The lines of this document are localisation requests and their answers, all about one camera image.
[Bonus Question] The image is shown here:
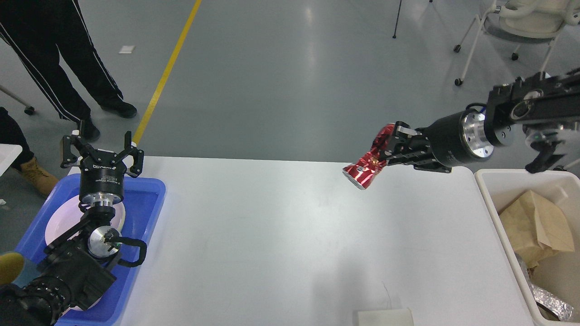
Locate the pink plate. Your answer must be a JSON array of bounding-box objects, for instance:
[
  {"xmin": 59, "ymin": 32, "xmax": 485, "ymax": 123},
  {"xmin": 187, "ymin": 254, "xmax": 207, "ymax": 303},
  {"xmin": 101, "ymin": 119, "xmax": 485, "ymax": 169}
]
[{"xmin": 45, "ymin": 197, "xmax": 126, "ymax": 245}]

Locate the black tripod leg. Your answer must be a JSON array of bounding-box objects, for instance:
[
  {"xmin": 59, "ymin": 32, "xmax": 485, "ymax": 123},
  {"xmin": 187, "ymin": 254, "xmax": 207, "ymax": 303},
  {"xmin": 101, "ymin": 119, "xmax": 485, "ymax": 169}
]
[{"xmin": 392, "ymin": 0, "xmax": 403, "ymax": 39}]

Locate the white office chair right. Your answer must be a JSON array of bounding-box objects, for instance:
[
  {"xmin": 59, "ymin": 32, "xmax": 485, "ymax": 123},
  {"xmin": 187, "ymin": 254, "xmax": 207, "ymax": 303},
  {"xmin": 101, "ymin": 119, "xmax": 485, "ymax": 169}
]
[{"xmin": 453, "ymin": 0, "xmax": 580, "ymax": 86}]

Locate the white paper cup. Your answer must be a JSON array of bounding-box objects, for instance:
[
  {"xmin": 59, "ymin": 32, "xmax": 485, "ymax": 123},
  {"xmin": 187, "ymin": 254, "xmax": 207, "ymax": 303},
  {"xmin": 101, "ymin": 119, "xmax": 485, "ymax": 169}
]
[{"xmin": 357, "ymin": 309, "xmax": 414, "ymax": 326}]

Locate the person in striped track pants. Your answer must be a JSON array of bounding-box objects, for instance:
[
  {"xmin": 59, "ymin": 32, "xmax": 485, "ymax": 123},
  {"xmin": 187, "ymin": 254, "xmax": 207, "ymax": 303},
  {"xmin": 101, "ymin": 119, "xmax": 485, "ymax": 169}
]
[{"xmin": 1, "ymin": 0, "xmax": 137, "ymax": 141}]

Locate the brown boot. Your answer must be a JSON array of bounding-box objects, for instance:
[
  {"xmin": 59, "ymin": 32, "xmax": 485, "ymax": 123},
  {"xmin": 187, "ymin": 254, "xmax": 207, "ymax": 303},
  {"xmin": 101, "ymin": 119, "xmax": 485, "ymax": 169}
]
[{"xmin": 0, "ymin": 106, "xmax": 60, "ymax": 197}]

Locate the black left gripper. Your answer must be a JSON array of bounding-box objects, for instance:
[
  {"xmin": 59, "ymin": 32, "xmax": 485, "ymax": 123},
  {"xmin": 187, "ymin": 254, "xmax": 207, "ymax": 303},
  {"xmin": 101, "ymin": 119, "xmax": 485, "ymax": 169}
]
[{"xmin": 60, "ymin": 120, "xmax": 145, "ymax": 204}]

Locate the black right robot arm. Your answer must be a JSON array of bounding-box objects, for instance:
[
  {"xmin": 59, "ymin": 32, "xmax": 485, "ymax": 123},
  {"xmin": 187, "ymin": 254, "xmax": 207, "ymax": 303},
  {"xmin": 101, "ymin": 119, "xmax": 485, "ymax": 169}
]
[{"xmin": 374, "ymin": 69, "xmax": 579, "ymax": 173}]

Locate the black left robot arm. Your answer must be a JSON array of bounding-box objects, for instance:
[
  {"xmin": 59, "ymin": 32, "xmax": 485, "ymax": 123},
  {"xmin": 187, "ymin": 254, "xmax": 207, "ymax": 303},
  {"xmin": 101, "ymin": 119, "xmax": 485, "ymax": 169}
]
[{"xmin": 1, "ymin": 123, "xmax": 147, "ymax": 326}]

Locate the beige plastic bin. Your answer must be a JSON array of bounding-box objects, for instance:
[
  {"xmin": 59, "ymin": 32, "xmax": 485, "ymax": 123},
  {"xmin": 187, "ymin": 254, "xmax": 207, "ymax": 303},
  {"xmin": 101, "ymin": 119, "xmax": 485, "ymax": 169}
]
[{"xmin": 474, "ymin": 169, "xmax": 580, "ymax": 326}]

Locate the aluminium foil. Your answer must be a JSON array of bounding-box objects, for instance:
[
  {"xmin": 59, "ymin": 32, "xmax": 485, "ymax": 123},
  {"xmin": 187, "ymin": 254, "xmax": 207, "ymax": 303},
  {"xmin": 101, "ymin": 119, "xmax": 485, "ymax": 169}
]
[{"xmin": 517, "ymin": 256, "xmax": 575, "ymax": 322}]

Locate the brown paper bag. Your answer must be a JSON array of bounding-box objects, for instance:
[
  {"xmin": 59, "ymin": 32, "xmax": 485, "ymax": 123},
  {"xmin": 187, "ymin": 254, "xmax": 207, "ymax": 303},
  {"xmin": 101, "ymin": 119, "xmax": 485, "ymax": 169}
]
[{"xmin": 499, "ymin": 190, "xmax": 575, "ymax": 268}]

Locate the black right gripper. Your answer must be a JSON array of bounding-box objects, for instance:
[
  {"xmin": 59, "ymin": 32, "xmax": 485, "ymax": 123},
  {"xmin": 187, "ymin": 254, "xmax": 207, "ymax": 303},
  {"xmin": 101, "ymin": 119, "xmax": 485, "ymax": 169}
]
[{"xmin": 379, "ymin": 110, "xmax": 494, "ymax": 173}]

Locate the white chair base left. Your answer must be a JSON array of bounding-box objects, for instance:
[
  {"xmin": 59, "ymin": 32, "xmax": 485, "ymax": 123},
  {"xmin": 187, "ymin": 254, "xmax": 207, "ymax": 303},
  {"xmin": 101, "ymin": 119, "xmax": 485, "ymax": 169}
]
[{"xmin": 0, "ymin": 85, "xmax": 36, "ymax": 115}]

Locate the teal mug yellow inside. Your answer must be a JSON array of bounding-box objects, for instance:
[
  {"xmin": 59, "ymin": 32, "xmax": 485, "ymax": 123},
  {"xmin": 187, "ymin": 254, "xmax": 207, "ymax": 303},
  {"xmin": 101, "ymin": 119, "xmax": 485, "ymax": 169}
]
[{"xmin": 0, "ymin": 252, "xmax": 25, "ymax": 285}]

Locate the white side table left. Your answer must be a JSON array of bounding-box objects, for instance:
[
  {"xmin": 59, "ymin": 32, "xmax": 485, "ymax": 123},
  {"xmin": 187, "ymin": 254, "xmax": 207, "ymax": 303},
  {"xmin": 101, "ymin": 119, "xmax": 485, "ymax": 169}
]
[{"xmin": 0, "ymin": 143, "xmax": 22, "ymax": 176}]

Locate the red foil wrapper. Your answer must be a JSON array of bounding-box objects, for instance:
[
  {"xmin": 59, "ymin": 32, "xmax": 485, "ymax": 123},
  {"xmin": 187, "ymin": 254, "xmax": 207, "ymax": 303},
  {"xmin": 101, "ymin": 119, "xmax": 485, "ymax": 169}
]
[{"xmin": 342, "ymin": 123, "xmax": 395, "ymax": 190}]

